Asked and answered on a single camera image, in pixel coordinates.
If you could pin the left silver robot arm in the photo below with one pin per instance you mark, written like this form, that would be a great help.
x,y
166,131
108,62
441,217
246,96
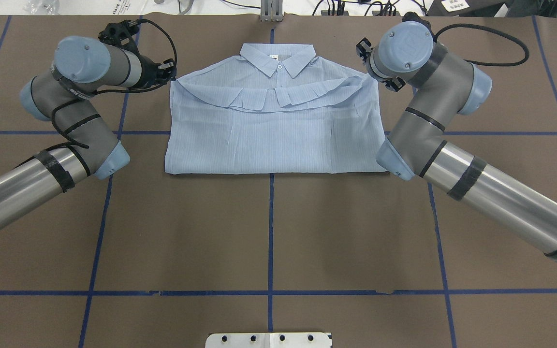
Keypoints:
x,y
82,69

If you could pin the aluminium frame post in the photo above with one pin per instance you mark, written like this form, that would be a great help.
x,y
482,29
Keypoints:
x,y
271,11

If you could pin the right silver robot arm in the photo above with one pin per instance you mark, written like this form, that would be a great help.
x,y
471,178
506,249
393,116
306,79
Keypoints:
x,y
477,124

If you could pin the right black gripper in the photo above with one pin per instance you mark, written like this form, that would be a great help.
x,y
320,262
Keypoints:
x,y
390,82

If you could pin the white mounting plate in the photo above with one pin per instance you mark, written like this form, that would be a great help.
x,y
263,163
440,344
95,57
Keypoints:
x,y
270,340

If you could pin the light blue striped shirt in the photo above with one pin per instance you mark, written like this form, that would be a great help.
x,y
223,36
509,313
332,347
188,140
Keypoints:
x,y
274,108

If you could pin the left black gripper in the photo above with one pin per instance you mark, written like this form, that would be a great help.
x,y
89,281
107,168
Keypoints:
x,y
150,71

